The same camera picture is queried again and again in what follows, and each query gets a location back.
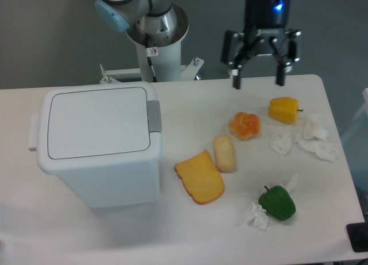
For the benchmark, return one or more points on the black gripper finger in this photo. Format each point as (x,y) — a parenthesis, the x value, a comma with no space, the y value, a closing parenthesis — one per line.
(236,52)
(286,50)

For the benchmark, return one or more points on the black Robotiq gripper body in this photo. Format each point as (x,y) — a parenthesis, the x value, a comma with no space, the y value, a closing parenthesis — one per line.
(265,23)

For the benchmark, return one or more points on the white trash can lid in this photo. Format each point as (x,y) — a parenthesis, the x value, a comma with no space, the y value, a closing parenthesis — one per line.
(98,122)

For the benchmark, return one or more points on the grey trash can latch button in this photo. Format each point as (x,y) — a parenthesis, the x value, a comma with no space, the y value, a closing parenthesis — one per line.
(154,116)

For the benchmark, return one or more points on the yellow bell pepper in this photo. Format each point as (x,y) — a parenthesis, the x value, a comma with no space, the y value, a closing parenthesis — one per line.
(284,109)

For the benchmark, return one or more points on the orange knotted bread roll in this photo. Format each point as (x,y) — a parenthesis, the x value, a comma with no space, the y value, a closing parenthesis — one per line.
(245,126)

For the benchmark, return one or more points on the large crumpled white tissue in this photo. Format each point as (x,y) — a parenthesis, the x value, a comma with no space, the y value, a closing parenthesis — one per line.
(314,139)

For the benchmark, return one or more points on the crumpled white tissue centre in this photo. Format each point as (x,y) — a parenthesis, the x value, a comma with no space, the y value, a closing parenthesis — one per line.
(281,142)

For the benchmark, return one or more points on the pale oblong bread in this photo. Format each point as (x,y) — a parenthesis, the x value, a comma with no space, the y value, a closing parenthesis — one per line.
(224,153)

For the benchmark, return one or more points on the white tissue behind green pepper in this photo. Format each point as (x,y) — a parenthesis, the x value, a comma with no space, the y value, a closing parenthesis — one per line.
(289,184)

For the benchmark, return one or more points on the orange toast slice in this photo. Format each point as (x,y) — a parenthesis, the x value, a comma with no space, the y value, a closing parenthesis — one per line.
(200,178)

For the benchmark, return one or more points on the green bell pepper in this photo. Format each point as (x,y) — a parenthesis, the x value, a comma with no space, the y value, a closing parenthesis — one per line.
(277,202)

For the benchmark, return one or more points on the small crumpled white tissue front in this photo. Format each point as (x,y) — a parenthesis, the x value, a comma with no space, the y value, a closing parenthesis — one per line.
(258,217)

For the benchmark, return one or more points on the black device at table edge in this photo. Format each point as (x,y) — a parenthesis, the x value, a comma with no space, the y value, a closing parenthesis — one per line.
(357,234)

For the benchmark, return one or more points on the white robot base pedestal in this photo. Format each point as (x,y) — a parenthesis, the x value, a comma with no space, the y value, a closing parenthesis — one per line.
(156,64)

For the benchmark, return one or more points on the white chair frame right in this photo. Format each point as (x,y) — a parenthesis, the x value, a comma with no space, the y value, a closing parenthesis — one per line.
(355,121)

